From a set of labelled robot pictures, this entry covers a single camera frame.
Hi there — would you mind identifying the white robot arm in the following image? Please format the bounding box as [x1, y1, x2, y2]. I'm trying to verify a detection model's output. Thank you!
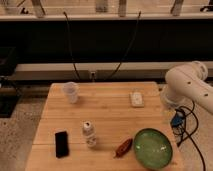
[161, 61, 213, 115]

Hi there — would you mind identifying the clear plastic bottle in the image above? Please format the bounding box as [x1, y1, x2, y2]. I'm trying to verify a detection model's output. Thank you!
[82, 121, 97, 148]

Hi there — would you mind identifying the white small box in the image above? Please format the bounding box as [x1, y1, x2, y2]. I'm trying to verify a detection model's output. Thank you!
[130, 92, 144, 107]

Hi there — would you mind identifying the clear plastic cup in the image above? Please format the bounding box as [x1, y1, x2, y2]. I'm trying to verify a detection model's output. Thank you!
[62, 82, 78, 104]

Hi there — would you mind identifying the black phone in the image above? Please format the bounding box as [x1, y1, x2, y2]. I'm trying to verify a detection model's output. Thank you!
[55, 131, 69, 158]

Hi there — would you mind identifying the green round plate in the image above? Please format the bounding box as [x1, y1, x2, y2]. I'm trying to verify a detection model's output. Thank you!
[133, 128, 173, 170]

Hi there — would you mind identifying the blue connector plug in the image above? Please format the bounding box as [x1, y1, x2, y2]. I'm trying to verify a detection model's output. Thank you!
[170, 113, 184, 127]

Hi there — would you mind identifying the wall power outlet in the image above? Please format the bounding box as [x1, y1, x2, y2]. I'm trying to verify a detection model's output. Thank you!
[89, 71, 96, 81]

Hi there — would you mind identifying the right black hanging cable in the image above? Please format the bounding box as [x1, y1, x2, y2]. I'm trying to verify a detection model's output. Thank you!
[105, 10, 142, 81]

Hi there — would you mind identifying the black hanging cable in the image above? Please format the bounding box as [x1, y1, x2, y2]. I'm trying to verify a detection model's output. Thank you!
[62, 11, 82, 81]
[105, 10, 142, 81]

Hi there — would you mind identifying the left black hanging cable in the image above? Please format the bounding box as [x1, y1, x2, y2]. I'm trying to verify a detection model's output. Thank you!
[62, 11, 82, 81]

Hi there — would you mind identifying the black floor cable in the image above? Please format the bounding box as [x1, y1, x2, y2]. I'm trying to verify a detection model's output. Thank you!
[172, 100, 207, 171]

